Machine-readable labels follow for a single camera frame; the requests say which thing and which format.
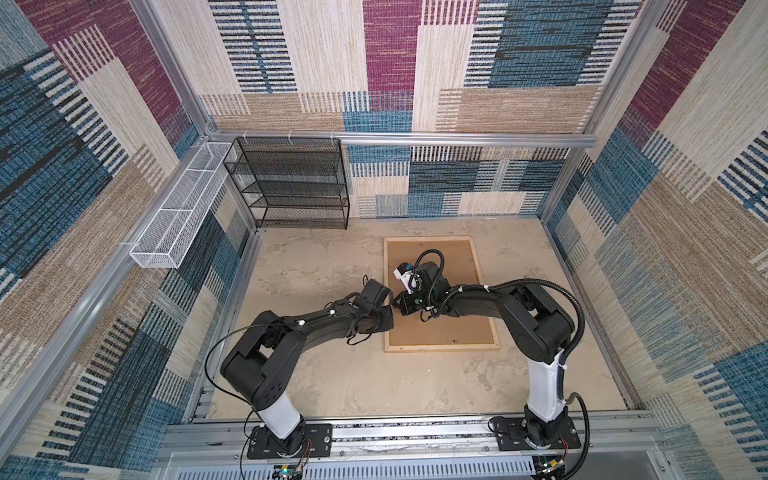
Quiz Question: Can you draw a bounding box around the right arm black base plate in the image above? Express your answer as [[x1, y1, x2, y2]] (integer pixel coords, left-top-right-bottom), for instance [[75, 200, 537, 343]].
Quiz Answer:
[[487, 416, 582, 452]]

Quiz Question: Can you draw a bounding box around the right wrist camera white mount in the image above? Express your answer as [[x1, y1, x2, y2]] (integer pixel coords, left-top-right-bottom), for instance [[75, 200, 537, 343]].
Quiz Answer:
[[393, 262, 422, 295]]

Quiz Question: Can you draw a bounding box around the brown cardboard backing board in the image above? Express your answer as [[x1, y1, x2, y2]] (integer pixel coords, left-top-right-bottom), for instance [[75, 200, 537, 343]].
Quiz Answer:
[[387, 239, 496, 347]]

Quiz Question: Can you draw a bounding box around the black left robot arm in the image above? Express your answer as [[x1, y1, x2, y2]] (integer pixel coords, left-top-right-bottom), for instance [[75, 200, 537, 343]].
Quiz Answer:
[[220, 280, 393, 456]]

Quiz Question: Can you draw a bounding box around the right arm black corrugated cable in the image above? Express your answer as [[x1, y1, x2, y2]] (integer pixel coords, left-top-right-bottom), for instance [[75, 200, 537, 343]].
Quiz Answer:
[[491, 277, 592, 480]]

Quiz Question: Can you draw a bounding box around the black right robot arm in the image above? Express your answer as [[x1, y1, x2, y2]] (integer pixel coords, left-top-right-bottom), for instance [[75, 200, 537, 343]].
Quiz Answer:
[[393, 249, 584, 448]]

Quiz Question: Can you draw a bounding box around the white wire mesh basket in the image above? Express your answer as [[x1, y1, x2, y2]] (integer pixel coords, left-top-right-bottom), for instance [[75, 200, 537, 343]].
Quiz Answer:
[[130, 142, 231, 269]]

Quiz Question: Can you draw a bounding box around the aluminium mounting rail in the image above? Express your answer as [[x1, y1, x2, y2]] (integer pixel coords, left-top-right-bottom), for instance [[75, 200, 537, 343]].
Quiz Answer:
[[150, 410, 683, 479]]

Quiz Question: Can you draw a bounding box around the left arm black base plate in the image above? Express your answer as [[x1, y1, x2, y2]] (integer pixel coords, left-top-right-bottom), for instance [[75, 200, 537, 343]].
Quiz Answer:
[[246, 421, 333, 460]]

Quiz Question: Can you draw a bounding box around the light wooden picture frame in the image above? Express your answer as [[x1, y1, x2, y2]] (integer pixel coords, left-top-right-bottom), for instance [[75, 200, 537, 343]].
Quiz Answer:
[[382, 235, 501, 353]]

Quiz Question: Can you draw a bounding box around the black wire mesh shelf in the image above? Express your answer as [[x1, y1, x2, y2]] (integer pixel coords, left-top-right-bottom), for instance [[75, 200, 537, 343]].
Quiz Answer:
[[223, 137, 351, 229]]

